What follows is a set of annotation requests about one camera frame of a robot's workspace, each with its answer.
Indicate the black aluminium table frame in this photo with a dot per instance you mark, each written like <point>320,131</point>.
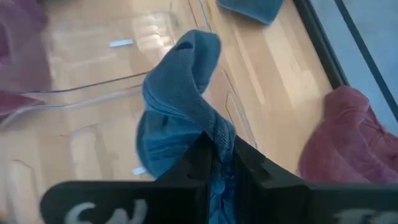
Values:
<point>323,53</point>

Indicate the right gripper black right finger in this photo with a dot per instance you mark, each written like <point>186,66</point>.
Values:
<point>280,199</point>

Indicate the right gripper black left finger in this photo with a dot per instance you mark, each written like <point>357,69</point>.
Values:
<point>130,202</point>

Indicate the maroon cap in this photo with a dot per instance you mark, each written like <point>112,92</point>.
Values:
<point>348,140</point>
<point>21,56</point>

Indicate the blue denim cap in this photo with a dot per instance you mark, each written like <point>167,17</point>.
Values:
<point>177,93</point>
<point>252,7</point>

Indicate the white tape strip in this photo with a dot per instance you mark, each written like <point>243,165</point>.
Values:
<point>121,43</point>

